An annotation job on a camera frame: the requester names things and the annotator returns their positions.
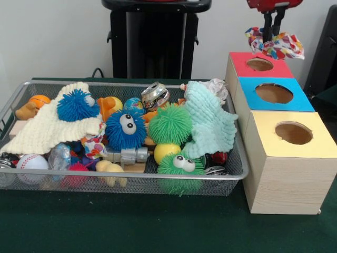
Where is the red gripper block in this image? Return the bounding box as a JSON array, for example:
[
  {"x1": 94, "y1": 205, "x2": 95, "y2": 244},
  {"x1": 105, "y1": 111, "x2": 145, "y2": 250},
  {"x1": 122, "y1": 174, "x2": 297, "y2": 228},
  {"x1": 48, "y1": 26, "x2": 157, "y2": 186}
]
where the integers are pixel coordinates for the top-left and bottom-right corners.
[{"x1": 246, "y1": 0, "x2": 303, "y2": 42}]

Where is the shallow grey mesh bin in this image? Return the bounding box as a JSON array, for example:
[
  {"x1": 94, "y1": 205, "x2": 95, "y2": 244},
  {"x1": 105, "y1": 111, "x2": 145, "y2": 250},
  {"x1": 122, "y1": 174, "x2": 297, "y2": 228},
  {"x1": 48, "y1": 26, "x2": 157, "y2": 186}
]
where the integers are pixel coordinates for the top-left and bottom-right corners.
[{"x1": 0, "y1": 80, "x2": 250, "y2": 197}]

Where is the wooden box with three holes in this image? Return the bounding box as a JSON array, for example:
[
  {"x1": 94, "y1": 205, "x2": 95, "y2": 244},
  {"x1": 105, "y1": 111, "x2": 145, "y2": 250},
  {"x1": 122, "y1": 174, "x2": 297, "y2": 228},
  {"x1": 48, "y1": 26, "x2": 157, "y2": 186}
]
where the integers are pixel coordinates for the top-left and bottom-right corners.
[{"x1": 225, "y1": 51, "x2": 337, "y2": 215}]

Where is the black upright panel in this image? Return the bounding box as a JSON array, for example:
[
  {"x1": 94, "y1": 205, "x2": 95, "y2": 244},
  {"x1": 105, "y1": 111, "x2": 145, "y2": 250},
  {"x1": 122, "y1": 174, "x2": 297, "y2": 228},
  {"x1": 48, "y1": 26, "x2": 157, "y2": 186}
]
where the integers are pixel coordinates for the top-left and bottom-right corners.
[{"x1": 304, "y1": 5, "x2": 337, "y2": 93}]

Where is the dark green table cloth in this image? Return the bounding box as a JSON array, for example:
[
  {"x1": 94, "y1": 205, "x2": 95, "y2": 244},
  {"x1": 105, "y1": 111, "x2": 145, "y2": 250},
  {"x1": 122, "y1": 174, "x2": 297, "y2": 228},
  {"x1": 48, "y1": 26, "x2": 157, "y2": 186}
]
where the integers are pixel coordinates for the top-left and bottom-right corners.
[
  {"x1": 313, "y1": 86, "x2": 337, "y2": 127},
  {"x1": 0, "y1": 77, "x2": 337, "y2": 253}
]

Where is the mint knitted cloth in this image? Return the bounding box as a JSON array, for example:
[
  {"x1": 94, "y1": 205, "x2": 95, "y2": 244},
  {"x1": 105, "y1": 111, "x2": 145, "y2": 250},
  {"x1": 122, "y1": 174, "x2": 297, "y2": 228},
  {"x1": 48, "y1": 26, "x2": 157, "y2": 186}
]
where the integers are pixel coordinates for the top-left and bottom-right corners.
[{"x1": 181, "y1": 80, "x2": 239, "y2": 160}]

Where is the crushed silver can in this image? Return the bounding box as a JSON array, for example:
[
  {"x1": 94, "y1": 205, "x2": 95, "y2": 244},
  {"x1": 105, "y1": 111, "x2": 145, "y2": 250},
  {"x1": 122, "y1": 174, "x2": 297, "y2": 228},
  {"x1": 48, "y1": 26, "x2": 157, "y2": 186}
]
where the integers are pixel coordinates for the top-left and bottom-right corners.
[{"x1": 141, "y1": 81, "x2": 171, "y2": 110}]

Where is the yellow ball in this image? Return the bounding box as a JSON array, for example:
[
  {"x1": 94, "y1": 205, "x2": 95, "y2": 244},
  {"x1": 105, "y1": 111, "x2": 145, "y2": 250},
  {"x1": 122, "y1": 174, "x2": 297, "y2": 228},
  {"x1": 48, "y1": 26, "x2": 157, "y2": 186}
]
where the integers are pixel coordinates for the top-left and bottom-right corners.
[{"x1": 154, "y1": 143, "x2": 182, "y2": 164}]

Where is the green spiky googly-eyed ball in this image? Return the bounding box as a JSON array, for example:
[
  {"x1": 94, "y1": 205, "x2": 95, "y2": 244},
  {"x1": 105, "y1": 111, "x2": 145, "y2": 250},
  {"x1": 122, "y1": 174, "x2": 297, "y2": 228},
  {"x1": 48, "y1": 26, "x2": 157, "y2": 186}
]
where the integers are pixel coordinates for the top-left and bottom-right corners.
[{"x1": 157, "y1": 150, "x2": 206, "y2": 196}]

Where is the blue spiky googly-eyed ball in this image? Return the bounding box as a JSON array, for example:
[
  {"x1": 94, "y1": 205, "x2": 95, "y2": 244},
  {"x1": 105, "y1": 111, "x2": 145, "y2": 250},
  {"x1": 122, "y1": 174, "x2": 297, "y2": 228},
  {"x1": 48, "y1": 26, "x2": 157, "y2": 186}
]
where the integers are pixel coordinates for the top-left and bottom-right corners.
[
  {"x1": 105, "y1": 109, "x2": 147, "y2": 151},
  {"x1": 57, "y1": 88, "x2": 101, "y2": 122}
]

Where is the orange mini basketball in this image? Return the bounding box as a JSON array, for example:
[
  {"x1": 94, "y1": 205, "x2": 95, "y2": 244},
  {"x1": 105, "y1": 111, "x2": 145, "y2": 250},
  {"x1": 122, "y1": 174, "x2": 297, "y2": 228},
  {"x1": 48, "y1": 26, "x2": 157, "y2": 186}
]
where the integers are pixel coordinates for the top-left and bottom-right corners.
[{"x1": 28, "y1": 94, "x2": 51, "y2": 109}]

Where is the cream knitted cloth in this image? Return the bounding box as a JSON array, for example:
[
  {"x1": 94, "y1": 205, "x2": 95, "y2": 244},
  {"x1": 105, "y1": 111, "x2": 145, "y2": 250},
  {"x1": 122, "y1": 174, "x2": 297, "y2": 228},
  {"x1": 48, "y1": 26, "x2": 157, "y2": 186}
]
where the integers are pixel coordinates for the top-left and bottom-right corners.
[{"x1": 0, "y1": 81, "x2": 107, "y2": 155}]

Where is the white baseball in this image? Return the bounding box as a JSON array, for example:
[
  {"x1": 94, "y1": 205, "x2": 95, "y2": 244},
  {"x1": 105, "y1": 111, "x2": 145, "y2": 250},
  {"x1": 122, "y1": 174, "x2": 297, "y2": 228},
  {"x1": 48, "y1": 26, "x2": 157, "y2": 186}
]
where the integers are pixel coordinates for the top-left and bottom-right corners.
[{"x1": 16, "y1": 153, "x2": 49, "y2": 184}]

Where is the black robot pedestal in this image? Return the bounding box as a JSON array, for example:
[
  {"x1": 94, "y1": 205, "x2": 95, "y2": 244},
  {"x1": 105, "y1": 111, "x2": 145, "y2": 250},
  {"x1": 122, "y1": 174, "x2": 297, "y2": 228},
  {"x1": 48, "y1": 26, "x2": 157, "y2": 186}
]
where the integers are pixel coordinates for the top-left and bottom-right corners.
[{"x1": 101, "y1": 0, "x2": 213, "y2": 79}]

